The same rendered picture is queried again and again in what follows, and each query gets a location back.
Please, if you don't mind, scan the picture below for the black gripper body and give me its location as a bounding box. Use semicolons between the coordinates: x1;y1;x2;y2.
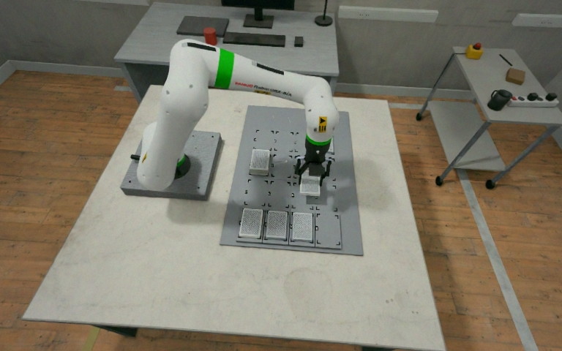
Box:
304;150;326;164

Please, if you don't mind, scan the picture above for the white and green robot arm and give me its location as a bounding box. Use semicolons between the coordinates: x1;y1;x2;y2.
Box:
130;39;340;191

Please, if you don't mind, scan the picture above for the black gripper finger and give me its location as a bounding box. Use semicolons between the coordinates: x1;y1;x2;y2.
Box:
295;155;312;185
320;157;331;186

